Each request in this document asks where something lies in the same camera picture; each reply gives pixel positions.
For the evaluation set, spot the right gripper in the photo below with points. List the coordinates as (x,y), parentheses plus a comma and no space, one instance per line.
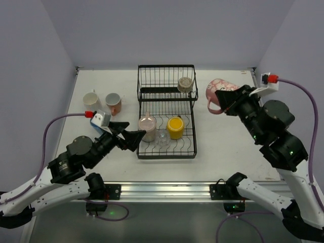
(236,102)

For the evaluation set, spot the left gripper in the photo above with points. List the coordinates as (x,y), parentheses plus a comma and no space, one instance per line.
(117,138)

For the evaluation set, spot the iridescent pink mug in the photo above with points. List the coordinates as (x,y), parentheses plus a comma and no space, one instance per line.
(148,124)

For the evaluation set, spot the salmon floral mug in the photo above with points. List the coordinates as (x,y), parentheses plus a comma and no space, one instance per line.
(114,103)

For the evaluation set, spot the clear glass cup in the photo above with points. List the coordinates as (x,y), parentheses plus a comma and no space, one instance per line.
(163,138)

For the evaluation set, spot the beige speckled cup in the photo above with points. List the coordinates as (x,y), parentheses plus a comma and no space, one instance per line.
(185,85)

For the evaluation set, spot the white ceramic mug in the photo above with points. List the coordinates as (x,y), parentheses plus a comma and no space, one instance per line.
(92,101)

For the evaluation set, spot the blue tumbler cup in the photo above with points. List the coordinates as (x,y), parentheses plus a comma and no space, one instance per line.
(96,128)

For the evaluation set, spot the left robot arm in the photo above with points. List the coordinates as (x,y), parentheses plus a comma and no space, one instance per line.
(65,178)

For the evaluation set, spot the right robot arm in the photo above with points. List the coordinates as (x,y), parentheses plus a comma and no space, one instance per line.
(268,124)

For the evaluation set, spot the yellow mug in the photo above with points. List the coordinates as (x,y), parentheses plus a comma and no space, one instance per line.
(175,127)

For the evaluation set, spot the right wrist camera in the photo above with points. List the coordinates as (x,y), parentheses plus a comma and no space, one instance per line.
(269,85)

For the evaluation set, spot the black wire dish rack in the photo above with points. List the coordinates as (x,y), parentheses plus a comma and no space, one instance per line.
(157,94)

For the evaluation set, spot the aluminium mounting rail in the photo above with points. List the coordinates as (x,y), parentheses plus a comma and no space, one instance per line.
(129,192)

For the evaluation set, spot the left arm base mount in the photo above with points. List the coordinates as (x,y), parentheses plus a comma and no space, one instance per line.
(110,192)

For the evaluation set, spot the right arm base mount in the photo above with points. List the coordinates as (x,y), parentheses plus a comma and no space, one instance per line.
(233,203)

